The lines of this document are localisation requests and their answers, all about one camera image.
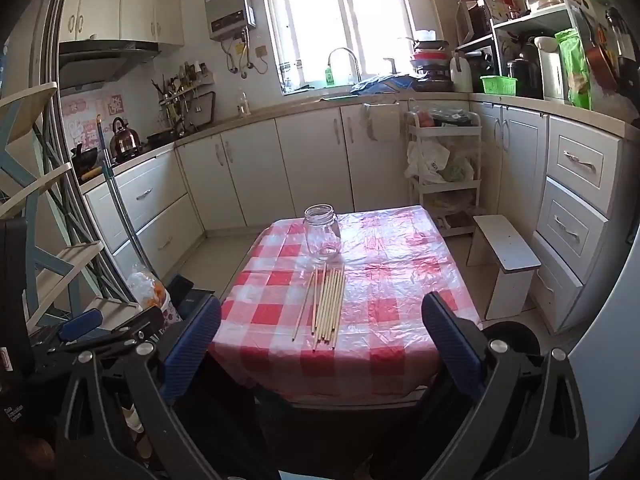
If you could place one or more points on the white wide-drawer base cabinet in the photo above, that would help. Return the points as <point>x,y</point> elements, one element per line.
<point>150,210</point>

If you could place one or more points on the white plastic jug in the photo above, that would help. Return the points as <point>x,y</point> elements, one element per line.
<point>461,75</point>

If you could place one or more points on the white upper wall cabinets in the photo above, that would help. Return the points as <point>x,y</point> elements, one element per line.
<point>120,7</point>

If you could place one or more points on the stack of pots and pans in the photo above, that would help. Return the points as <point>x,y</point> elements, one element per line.
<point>431,67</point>

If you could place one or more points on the blue plastic bag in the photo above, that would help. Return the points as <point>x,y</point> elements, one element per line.
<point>390,84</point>

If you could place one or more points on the white hanging waste bin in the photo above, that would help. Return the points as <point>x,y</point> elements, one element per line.
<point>382,122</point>

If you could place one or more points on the grey gas water heater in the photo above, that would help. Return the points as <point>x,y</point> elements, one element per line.
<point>230,5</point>

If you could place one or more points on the wall utensil rack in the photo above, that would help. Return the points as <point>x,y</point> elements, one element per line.
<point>182,92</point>

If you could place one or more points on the pink wall stickers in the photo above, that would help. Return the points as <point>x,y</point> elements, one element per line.
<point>80,120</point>

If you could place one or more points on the kitchen window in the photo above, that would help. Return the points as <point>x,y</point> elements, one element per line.
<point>340,20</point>

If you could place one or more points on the bag of green vegetables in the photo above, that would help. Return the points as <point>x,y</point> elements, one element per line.
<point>457,170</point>

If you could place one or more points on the green dish soap bottle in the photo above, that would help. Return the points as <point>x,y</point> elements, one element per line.
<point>330,77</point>

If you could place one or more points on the beige kitchen countertop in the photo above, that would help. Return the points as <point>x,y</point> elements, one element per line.
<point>300,105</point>

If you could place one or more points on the white electric kettle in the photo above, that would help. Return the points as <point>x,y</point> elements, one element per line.
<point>550,70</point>

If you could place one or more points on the white metal shelf rack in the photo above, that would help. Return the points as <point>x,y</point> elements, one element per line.
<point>530,20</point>

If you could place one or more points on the dark range hood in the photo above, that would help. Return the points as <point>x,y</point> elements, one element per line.
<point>100,60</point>

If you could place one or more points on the white rolling storage cart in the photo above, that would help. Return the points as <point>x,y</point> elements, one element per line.
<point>477,160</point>

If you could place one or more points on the plastic bag of oranges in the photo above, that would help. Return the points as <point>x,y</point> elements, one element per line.
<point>145,287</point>

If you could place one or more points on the white wooden stool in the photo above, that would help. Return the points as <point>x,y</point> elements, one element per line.
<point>510,250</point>

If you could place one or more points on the red round fruit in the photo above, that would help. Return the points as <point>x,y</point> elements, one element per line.
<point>425,119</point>

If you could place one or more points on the black wok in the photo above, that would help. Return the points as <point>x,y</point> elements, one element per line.
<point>85,157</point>

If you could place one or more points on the grey sliding door frame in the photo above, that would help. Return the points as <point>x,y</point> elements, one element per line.
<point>50,85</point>

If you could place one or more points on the white plastic shopping bag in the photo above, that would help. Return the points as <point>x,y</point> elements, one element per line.
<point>425,162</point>

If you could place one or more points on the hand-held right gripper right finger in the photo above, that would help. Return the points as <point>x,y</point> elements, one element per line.
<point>452,350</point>

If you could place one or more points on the clear glass jar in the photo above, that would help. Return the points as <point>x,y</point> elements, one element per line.
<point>322,235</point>

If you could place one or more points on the white double-door base cabinet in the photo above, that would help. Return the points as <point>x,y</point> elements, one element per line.
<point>520,160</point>

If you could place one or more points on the wall power socket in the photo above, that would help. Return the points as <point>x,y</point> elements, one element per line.
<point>261,51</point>

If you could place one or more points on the bundle of wooden chopsticks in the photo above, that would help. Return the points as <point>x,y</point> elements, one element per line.
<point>327,310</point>

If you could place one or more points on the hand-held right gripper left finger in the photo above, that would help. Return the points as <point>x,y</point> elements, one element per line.
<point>190,355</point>

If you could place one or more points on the clear plastic bottle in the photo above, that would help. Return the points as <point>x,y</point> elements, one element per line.
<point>244,106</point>

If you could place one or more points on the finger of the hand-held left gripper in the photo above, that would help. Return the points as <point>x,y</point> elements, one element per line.
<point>82,324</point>
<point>140,322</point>

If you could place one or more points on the white base cabinet row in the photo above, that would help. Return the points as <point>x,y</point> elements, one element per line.
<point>300,165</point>

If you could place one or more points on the copper kettle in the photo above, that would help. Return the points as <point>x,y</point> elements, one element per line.
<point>125,142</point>

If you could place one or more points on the white three-drawer cabinet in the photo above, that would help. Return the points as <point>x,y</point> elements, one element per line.
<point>575,195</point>

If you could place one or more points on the black countertop appliance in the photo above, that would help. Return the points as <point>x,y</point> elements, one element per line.
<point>482,62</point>

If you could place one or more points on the red frying pan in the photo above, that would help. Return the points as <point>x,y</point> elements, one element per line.
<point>602,65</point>

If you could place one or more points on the chrome sink faucet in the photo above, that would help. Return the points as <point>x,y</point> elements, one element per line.
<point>344,51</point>

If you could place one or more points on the folding step ladder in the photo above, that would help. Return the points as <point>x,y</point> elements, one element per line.
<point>65,260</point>

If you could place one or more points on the green snack packet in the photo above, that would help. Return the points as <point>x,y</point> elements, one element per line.
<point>575,70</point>

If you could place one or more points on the green plastic basket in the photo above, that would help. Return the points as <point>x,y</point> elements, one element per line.
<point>498,85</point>

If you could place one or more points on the black pot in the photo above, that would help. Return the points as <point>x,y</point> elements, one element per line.
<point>525,72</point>

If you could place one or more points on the red white checkered tablecloth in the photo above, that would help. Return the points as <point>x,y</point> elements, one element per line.
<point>390,300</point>

